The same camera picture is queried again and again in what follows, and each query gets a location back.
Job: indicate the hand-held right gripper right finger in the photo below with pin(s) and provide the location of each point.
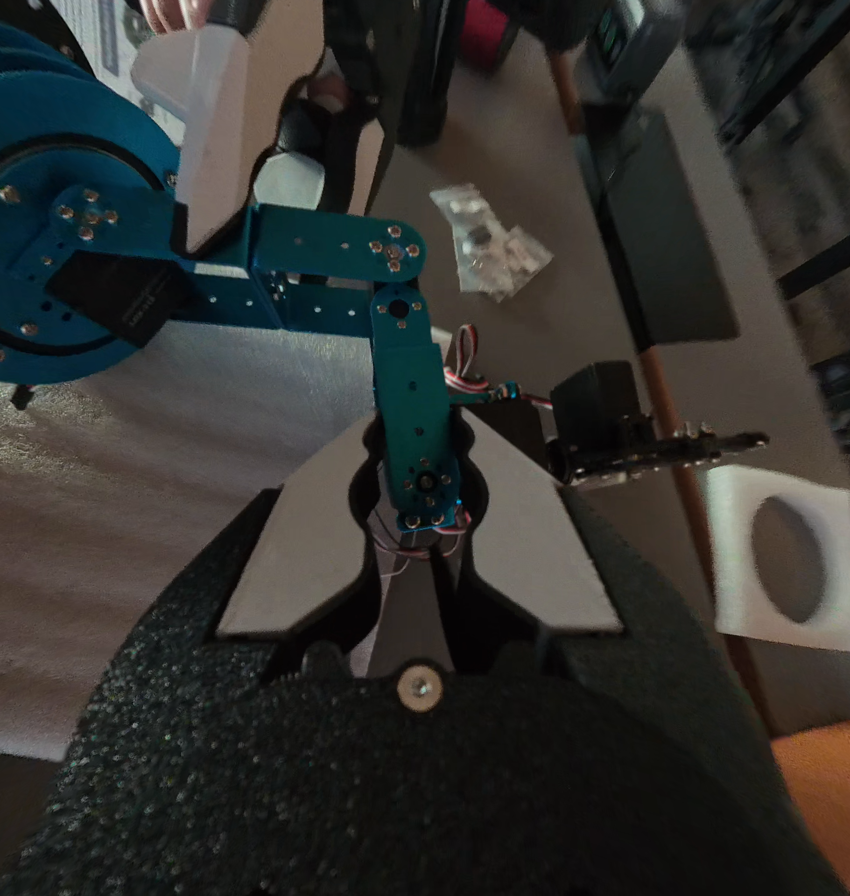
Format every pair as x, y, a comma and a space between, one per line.
544, 560

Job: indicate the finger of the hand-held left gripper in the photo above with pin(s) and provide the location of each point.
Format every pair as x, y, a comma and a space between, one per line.
215, 140

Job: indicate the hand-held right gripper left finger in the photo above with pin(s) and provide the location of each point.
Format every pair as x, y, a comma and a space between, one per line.
299, 560

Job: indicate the person's left hand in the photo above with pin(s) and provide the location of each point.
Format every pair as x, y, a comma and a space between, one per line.
176, 14

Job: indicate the red electric screwdriver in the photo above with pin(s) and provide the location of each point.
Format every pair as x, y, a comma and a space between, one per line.
488, 31

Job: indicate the printed instruction manual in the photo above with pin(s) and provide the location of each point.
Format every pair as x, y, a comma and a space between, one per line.
113, 42

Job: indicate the white foam sheet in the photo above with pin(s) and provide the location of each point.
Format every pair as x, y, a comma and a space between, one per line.
117, 525

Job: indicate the white foam packing insert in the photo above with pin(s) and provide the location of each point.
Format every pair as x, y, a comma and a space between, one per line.
733, 560

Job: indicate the clear bag with white parts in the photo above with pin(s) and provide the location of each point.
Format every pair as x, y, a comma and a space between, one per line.
495, 245

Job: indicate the grey device with green display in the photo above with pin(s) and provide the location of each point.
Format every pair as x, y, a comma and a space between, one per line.
628, 42

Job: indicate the black rectangular panel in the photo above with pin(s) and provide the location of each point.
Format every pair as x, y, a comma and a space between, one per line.
670, 245

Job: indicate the orange and white cardboard box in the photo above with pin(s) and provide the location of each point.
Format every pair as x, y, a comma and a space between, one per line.
831, 805

